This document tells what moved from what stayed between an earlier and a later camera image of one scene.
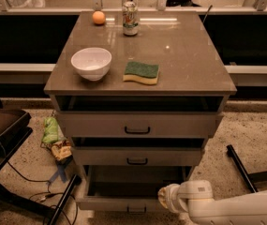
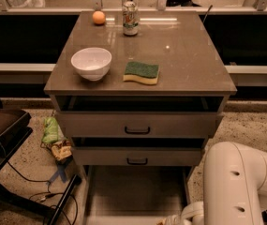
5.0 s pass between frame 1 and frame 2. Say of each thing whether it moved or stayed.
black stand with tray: stayed
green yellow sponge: stayed
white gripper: moved
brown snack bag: stayed
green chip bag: stayed
